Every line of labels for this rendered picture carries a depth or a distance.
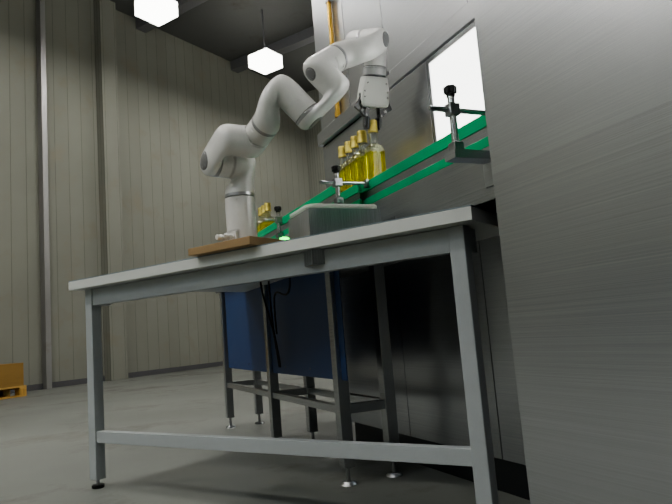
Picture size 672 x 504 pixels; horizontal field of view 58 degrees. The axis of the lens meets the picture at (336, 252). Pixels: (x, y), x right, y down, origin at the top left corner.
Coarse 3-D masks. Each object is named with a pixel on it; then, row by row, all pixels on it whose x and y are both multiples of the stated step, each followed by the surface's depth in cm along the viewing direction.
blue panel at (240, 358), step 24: (312, 288) 217; (336, 288) 198; (240, 312) 310; (288, 312) 242; (312, 312) 218; (240, 336) 311; (264, 336) 273; (288, 336) 243; (312, 336) 218; (240, 360) 312; (264, 360) 273; (288, 360) 243; (312, 360) 219
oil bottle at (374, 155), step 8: (376, 144) 200; (368, 152) 199; (376, 152) 199; (384, 152) 200; (368, 160) 199; (376, 160) 198; (384, 160) 199; (368, 168) 199; (376, 168) 198; (384, 168) 199; (368, 176) 199
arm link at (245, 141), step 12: (216, 132) 179; (228, 132) 176; (240, 132) 178; (252, 132) 178; (216, 144) 178; (228, 144) 176; (240, 144) 178; (252, 144) 180; (264, 144) 181; (204, 156) 185; (216, 156) 180; (228, 156) 181; (240, 156) 182; (252, 156) 184; (204, 168) 185; (216, 168) 183
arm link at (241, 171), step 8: (224, 160) 185; (232, 160) 186; (240, 160) 188; (248, 160) 190; (224, 168) 185; (232, 168) 187; (240, 168) 188; (248, 168) 189; (224, 176) 188; (232, 176) 189; (240, 176) 189; (248, 176) 189; (232, 184) 188; (240, 184) 187; (248, 184) 188; (232, 192) 187; (240, 192) 187; (248, 192) 188
